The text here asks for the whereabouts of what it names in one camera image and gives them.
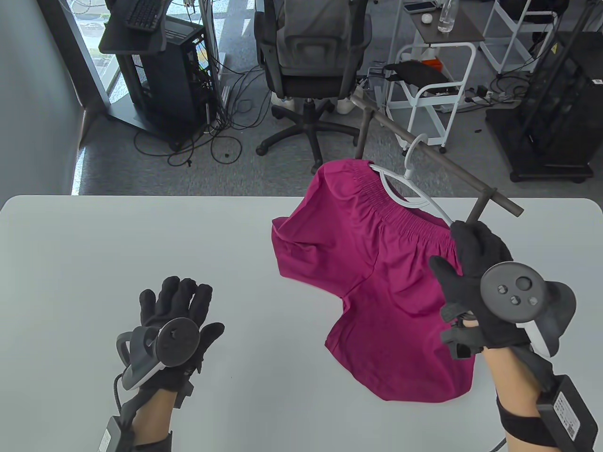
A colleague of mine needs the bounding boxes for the person's left hand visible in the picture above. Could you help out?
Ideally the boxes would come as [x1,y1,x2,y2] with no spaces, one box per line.
[138,276,226,394]

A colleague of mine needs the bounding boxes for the person's right hand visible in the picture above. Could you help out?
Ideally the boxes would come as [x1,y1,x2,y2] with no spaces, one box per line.
[429,220,533,351]

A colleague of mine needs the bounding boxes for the grey plastic hanger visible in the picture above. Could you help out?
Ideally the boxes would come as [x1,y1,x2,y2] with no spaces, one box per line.
[369,133,456,226]

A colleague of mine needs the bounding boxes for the magenta shorts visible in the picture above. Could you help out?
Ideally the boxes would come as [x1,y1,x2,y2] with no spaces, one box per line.
[271,159,475,403]

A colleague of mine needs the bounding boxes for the person's right forearm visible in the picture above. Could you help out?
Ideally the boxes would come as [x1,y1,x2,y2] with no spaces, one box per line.
[481,346,566,452]

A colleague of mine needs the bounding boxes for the person's left forearm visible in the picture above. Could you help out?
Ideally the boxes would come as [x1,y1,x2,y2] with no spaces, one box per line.
[130,388,175,452]

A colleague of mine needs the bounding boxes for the grey left hand controller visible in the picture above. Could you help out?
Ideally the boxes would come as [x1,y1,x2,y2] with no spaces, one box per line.
[116,318,202,390]

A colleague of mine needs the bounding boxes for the grey hand controller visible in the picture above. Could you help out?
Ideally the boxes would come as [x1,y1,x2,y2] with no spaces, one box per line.
[481,262,576,358]
[116,318,202,390]

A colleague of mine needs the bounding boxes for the grey right hand controller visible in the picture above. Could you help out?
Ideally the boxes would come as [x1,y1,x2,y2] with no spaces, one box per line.
[481,262,576,358]

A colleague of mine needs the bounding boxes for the dark metal hanging rack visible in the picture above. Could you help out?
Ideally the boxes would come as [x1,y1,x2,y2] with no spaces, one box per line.
[351,92,523,226]

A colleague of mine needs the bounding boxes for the black left wrist battery box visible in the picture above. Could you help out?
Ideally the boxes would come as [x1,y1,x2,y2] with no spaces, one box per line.
[98,415,124,452]

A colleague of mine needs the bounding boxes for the black wrist battery box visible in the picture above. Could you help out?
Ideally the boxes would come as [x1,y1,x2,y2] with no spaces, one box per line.
[98,415,124,452]
[536,374,599,452]

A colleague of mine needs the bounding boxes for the black right wrist battery box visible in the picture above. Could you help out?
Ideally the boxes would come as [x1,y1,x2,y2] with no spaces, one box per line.
[536,374,599,452]

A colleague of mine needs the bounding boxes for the black bag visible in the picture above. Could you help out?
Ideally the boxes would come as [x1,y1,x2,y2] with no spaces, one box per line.
[384,60,446,88]

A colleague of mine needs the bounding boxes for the white rolling cart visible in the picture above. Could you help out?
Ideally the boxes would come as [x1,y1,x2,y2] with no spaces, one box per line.
[386,42,476,156]

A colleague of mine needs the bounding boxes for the black computer tower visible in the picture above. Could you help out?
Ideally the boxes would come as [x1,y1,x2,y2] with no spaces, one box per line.
[130,21,213,137]

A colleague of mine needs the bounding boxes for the brown side table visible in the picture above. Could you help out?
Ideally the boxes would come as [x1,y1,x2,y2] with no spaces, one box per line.
[391,0,486,46]

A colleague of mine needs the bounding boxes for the clear water bottle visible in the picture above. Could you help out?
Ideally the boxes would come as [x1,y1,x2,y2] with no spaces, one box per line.
[437,0,460,33]

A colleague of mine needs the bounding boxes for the black mesh office chair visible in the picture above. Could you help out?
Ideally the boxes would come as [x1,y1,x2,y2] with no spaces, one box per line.
[253,0,373,176]

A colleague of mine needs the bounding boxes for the black monitor stand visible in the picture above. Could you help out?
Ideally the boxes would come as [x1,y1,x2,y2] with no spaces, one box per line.
[98,0,210,142]

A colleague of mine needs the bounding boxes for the black keyboard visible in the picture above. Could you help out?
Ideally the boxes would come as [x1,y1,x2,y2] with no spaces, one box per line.
[126,0,166,31]

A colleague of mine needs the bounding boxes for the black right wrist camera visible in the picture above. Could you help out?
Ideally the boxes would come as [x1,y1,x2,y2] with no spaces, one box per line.
[440,304,483,361]

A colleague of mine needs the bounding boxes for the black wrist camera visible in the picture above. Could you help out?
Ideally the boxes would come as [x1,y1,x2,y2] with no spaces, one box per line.
[440,304,483,361]
[174,381,195,409]

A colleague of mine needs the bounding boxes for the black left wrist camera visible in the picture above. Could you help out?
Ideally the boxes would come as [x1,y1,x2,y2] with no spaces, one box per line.
[174,381,195,409]

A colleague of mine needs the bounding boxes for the tangle of black floor cables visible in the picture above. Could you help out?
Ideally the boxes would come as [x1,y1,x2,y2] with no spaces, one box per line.
[134,61,274,168]

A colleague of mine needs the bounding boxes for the black left wrist strap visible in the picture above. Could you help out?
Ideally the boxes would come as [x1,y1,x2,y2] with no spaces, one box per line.
[132,431,174,452]

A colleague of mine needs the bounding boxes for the black wrist strap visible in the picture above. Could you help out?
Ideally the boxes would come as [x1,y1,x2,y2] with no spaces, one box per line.
[132,431,174,452]
[497,395,559,445]

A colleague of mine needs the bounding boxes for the black wire cart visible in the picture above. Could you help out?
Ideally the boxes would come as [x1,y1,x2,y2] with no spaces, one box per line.
[485,33,603,183]

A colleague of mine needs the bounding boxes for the black right wrist strap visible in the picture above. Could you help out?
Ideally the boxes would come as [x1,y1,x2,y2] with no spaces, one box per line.
[497,395,559,445]

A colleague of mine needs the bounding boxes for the white frame rack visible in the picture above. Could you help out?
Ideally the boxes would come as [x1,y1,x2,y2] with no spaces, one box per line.
[481,0,556,73]

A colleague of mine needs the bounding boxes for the white metal post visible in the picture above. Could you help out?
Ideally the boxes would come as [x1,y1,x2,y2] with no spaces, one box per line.
[199,0,229,102]

